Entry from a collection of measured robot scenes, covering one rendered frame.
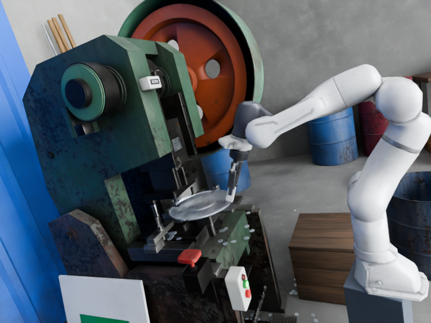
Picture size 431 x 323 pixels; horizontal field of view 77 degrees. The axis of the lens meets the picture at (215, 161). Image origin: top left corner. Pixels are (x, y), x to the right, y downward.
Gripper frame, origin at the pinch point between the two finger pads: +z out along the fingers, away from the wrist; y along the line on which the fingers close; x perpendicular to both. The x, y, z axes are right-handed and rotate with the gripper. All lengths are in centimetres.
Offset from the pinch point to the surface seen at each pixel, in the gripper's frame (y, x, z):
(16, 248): -10, 120, 75
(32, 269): -7, 113, 90
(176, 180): -6.6, 22.3, -1.8
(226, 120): 33.2, 17.1, -21.4
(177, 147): 0.6, 26.9, -13.1
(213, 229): -4.0, 3.2, 16.9
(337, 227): 50, -53, 27
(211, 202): -0.3, 7.3, 6.8
